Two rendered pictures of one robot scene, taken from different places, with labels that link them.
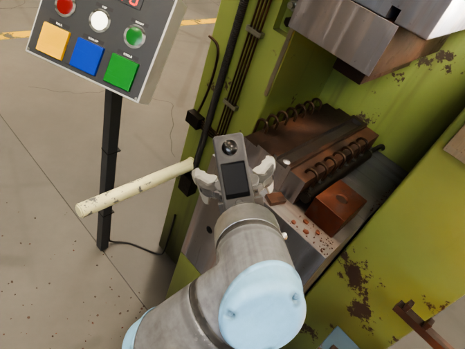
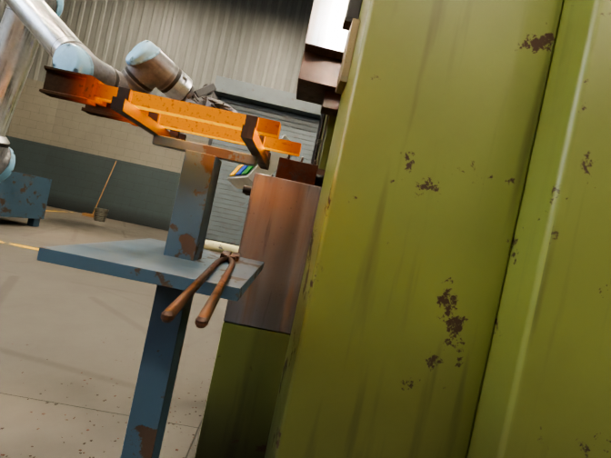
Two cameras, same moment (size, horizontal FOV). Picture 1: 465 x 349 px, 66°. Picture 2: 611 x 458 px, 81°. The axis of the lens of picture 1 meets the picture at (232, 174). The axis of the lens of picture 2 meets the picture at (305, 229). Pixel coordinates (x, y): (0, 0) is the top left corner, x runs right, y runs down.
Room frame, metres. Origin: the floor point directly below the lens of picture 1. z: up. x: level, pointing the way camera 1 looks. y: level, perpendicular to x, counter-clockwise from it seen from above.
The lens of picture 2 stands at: (0.10, -1.23, 0.79)
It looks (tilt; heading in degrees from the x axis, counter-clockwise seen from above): 0 degrees down; 56
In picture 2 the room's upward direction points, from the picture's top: 12 degrees clockwise
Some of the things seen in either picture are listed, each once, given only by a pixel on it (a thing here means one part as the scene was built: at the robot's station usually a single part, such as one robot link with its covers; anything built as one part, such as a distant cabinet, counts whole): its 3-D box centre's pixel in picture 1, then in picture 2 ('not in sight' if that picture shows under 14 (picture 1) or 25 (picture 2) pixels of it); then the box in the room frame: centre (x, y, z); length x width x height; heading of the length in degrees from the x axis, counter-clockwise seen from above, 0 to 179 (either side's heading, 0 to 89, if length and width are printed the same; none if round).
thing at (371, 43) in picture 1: (383, 20); (355, 90); (0.89, -0.18, 1.32); 0.42 x 0.20 x 0.10; 150
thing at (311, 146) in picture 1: (326, 138); not in sight; (0.88, -0.21, 0.99); 0.42 x 0.05 x 0.01; 150
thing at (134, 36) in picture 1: (134, 36); not in sight; (0.83, 0.36, 1.09); 0.05 x 0.03 x 0.04; 60
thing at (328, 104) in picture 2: (380, 55); (363, 111); (0.91, -0.23, 1.24); 0.30 x 0.07 x 0.06; 150
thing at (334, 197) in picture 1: (335, 207); (295, 174); (0.67, -0.26, 0.95); 0.12 x 0.09 x 0.07; 150
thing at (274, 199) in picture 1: (275, 199); not in sight; (0.65, -0.12, 0.92); 0.04 x 0.03 x 0.01; 129
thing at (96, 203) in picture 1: (142, 184); (245, 253); (0.81, 0.27, 0.62); 0.44 x 0.05 x 0.05; 150
